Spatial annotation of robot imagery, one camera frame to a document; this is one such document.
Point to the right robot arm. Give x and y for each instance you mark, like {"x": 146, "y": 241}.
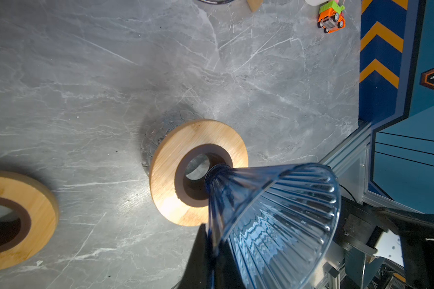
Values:
{"x": 371, "y": 235}

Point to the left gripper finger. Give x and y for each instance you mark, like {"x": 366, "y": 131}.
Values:
{"x": 199, "y": 269}

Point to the loose brown paper filter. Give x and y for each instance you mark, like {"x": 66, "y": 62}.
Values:
{"x": 254, "y": 5}

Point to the blue glass dripper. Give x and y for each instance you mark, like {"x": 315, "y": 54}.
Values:
{"x": 270, "y": 227}

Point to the white tape roll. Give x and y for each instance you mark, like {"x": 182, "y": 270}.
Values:
{"x": 316, "y": 3}

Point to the grey ribbed glass pitcher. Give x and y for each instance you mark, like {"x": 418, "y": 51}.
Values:
{"x": 156, "y": 128}

